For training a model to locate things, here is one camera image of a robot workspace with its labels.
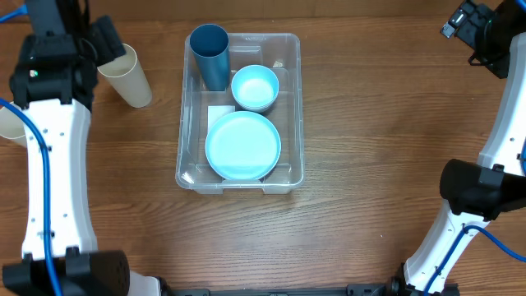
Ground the cream plastic cup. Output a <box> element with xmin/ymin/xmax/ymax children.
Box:
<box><xmin>0</xmin><ymin>107</ymin><xmax>26</xmax><ymax>147</ymax></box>
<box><xmin>98</xmin><ymin>44</ymin><xmax>153</xmax><ymax>109</ymax></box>

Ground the blue plastic cup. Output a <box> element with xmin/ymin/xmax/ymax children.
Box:
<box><xmin>190</xmin><ymin>24</ymin><xmax>230</xmax><ymax>91</ymax></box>

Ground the light blue plastic bowl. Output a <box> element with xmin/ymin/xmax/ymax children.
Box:
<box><xmin>231</xmin><ymin>64</ymin><xmax>279</xmax><ymax>107</ymax></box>

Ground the light blue plastic plate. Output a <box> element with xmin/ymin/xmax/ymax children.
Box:
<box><xmin>205</xmin><ymin>111</ymin><xmax>282</xmax><ymax>180</ymax></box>

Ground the grey plastic bowl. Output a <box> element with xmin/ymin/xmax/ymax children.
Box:
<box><xmin>241</xmin><ymin>106</ymin><xmax>272</xmax><ymax>113</ymax></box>

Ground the pink plastic bowl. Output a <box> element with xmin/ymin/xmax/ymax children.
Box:
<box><xmin>239</xmin><ymin>104</ymin><xmax>274</xmax><ymax>113</ymax></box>

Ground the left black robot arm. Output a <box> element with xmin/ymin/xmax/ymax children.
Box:
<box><xmin>2</xmin><ymin>0</ymin><xmax>170</xmax><ymax>295</ymax></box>

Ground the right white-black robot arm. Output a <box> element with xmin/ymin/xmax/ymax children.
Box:
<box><xmin>385</xmin><ymin>0</ymin><xmax>525</xmax><ymax>295</ymax></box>

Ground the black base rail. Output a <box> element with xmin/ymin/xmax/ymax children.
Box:
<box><xmin>164</xmin><ymin>282</ymin><xmax>460</xmax><ymax>296</ymax></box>

